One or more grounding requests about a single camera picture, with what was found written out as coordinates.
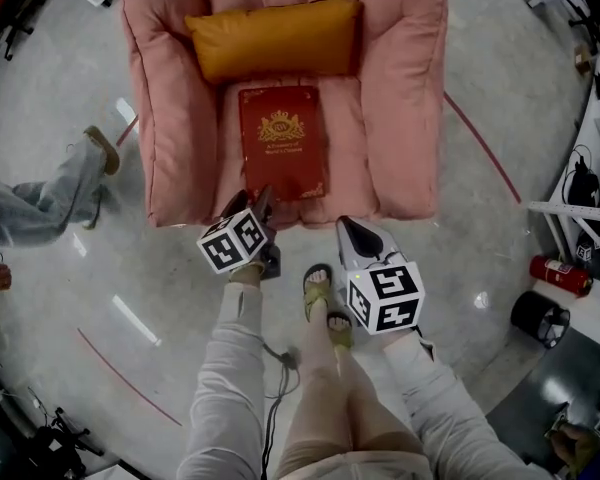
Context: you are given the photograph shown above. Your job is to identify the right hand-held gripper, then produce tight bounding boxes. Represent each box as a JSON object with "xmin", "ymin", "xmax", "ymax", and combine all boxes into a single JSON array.
[{"xmin": 335, "ymin": 214, "xmax": 427, "ymax": 337}]

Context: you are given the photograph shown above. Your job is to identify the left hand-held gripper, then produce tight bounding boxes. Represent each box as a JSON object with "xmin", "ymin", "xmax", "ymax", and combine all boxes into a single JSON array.
[{"xmin": 196, "ymin": 183, "xmax": 282, "ymax": 282}]

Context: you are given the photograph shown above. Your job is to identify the red book with gold print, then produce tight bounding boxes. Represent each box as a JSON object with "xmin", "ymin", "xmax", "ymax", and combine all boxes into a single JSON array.
[{"xmin": 237, "ymin": 85, "xmax": 330, "ymax": 205}]

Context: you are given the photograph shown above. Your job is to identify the pink armchair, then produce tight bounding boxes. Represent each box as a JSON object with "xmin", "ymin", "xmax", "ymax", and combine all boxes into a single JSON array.
[{"xmin": 117, "ymin": 0, "xmax": 450, "ymax": 230}]

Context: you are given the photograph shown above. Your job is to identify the person's left forearm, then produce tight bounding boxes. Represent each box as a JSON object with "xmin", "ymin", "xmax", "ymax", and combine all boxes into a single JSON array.
[{"xmin": 176, "ymin": 262, "xmax": 268, "ymax": 480}]

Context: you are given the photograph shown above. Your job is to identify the person's right forearm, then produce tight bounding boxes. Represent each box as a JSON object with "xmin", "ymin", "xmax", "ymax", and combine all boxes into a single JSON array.
[{"xmin": 382, "ymin": 325, "xmax": 561, "ymax": 480}]

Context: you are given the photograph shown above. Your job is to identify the olive sandal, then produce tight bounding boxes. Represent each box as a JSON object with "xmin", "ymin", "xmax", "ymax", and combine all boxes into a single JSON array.
[
  {"xmin": 326, "ymin": 311, "xmax": 357, "ymax": 352},
  {"xmin": 302, "ymin": 263, "xmax": 336, "ymax": 322}
]

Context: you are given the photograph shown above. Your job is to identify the person's left leg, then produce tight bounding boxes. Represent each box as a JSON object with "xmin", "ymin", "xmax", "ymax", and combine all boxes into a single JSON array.
[{"xmin": 274, "ymin": 263, "xmax": 355, "ymax": 480}]

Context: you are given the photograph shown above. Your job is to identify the person's leg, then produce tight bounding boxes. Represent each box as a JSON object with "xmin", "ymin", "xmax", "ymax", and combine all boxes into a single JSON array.
[
  {"xmin": 0, "ymin": 135, "xmax": 112, "ymax": 250},
  {"xmin": 326, "ymin": 311, "xmax": 426, "ymax": 459},
  {"xmin": 274, "ymin": 263, "xmax": 355, "ymax": 480}
]

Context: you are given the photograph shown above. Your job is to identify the person's right leg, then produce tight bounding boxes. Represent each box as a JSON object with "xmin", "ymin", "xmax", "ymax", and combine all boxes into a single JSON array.
[{"xmin": 326, "ymin": 311, "xmax": 426, "ymax": 459}]

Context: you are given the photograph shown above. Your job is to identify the orange pillow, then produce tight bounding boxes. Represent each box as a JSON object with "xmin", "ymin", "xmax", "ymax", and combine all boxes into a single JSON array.
[{"xmin": 183, "ymin": 0, "xmax": 365, "ymax": 86}]

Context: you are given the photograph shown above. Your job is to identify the black waste bin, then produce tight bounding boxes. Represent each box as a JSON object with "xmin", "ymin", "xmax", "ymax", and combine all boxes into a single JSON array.
[{"xmin": 510, "ymin": 290, "xmax": 572, "ymax": 351}]

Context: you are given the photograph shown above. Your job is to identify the red fire extinguisher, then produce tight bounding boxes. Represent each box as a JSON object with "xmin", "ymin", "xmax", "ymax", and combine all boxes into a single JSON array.
[{"xmin": 529, "ymin": 253, "xmax": 594, "ymax": 299}]

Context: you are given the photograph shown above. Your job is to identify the white metal shelf unit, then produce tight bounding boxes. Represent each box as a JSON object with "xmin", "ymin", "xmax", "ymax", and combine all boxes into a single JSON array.
[{"xmin": 527, "ymin": 57, "xmax": 600, "ymax": 282}]

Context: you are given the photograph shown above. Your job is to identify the beige shorts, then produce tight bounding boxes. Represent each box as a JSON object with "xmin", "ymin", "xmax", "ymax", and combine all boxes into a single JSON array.
[{"xmin": 273, "ymin": 437, "xmax": 434, "ymax": 480}]

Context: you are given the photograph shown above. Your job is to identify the black bag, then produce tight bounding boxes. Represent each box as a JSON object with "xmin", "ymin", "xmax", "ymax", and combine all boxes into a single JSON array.
[{"xmin": 563, "ymin": 148, "xmax": 600, "ymax": 208}]

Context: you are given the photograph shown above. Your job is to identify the black tripod equipment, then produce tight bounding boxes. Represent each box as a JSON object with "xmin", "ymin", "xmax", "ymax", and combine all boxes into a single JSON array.
[{"xmin": 9, "ymin": 392, "xmax": 106, "ymax": 472}]

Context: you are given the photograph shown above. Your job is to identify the black floor cable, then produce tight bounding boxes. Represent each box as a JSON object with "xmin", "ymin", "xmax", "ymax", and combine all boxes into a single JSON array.
[{"xmin": 259, "ymin": 342, "xmax": 302, "ymax": 480}]

